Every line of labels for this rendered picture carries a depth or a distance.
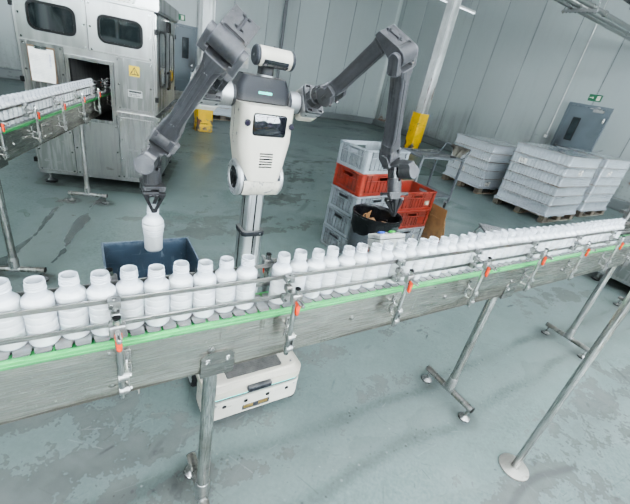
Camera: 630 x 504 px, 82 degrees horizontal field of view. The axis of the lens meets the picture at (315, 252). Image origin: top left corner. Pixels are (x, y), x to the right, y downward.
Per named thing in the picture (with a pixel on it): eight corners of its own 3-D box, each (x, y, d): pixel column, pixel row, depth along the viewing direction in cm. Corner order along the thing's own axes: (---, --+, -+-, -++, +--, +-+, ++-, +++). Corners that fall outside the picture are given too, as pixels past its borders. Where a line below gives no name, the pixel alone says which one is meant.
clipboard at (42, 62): (32, 80, 355) (26, 42, 341) (59, 84, 361) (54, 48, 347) (30, 80, 352) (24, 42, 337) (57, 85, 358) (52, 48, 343)
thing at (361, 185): (357, 197, 340) (363, 174, 331) (331, 183, 368) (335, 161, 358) (399, 194, 377) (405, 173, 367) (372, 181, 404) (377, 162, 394)
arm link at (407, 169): (391, 146, 147) (378, 156, 143) (414, 143, 138) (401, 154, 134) (400, 173, 152) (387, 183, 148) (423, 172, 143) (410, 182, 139)
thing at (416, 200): (396, 212, 394) (401, 193, 385) (372, 198, 423) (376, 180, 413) (432, 209, 428) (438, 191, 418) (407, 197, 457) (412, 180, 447)
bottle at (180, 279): (169, 308, 100) (169, 257, 93) (191, 308, 102) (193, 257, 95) (167, 322, 95) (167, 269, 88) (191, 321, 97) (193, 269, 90)
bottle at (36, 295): (25, 350, 79) (10, 287, 72) (34, 332, 84) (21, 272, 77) (57, 348, 81) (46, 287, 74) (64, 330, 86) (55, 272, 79)
